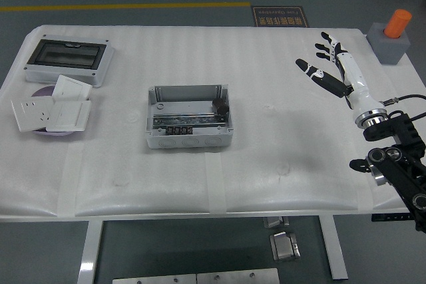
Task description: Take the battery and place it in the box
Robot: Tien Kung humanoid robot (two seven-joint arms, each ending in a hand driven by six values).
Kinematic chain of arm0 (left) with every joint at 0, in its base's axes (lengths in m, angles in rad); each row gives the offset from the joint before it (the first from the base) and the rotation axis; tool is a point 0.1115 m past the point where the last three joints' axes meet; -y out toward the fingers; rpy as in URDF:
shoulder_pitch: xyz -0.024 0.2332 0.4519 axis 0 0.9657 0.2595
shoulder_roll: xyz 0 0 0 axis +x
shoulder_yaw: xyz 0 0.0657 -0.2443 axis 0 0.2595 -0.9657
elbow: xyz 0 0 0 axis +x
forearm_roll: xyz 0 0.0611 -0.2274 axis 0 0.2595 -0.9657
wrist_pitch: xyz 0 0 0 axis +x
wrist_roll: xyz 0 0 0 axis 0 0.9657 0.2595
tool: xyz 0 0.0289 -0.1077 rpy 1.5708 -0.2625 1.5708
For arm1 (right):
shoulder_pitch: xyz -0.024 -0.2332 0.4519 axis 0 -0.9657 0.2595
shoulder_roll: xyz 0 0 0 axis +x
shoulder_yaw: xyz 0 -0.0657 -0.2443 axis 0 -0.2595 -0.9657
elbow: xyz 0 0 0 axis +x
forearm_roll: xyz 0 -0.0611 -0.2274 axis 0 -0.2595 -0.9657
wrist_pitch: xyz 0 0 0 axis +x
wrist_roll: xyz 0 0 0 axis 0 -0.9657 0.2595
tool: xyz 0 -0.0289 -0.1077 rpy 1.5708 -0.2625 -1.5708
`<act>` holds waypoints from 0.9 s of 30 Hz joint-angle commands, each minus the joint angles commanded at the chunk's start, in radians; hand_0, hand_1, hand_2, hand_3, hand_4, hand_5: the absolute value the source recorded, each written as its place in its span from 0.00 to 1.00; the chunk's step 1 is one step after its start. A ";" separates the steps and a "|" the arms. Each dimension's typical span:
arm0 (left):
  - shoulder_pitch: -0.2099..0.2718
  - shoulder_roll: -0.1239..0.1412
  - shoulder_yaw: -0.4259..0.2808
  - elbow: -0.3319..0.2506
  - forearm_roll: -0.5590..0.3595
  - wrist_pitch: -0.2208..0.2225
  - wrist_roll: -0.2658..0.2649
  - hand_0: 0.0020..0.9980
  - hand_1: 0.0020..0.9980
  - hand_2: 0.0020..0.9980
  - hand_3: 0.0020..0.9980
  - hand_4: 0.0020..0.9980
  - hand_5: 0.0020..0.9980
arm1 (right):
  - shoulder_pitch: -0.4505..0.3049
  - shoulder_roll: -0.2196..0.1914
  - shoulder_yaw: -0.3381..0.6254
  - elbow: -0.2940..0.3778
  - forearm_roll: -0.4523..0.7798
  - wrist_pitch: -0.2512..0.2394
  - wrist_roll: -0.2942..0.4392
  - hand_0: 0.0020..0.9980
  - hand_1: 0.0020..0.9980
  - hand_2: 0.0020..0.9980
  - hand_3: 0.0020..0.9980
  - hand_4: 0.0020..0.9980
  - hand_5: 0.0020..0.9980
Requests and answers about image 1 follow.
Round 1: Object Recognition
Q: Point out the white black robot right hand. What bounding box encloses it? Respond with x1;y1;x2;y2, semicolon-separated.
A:
295;31;387;121

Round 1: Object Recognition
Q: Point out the black cylindrical battery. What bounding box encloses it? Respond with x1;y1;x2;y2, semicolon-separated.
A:
165;126;194;135
212;98;229;115

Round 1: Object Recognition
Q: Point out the open grey junction box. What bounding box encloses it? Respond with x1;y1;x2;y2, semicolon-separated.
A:
144;84;234;150

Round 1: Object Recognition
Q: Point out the grey box with dark cover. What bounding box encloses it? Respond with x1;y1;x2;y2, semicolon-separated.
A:
23;34;115;88

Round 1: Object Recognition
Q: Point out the grey foam block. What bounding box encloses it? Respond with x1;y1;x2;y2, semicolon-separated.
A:
366;22;411;65

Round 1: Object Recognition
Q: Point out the orange cylinder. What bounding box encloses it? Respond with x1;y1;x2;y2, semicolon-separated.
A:
383;9;413;39

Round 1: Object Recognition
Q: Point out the black floor sign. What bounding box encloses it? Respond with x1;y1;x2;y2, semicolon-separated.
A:
251;5;310;28

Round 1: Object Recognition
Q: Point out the black table control panel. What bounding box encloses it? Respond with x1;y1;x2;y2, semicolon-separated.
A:
371;212;417;222

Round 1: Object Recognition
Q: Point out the small silver metal block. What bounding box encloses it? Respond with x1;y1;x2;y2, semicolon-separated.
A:
263;216;290;229

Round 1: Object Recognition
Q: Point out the white foam table sheet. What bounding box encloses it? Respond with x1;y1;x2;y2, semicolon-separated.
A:
0;24;426;217

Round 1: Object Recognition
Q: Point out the white table leg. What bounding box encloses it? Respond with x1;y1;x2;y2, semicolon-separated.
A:
77;219;105;284
318;215;349;281

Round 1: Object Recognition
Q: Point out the large silver metal block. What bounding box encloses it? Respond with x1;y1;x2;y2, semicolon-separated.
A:
269;231;301;262

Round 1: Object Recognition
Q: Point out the grey metal plate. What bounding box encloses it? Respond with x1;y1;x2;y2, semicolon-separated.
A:
112;273;197;284
196;267;280;284

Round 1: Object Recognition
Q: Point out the white tape strip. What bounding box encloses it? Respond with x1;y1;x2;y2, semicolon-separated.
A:
56;146;83;217

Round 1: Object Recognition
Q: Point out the purple plate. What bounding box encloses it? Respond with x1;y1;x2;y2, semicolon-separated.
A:
29;86;91;138

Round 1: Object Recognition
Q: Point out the metal DIN rail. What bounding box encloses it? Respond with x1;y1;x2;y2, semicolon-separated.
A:
152;111;227;129

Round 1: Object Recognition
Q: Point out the white wall switch plate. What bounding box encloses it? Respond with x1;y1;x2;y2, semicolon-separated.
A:
52;74;93;101
45;100;92;132

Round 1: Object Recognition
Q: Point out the white wall socket plate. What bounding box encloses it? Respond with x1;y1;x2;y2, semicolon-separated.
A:
11;96;56;132

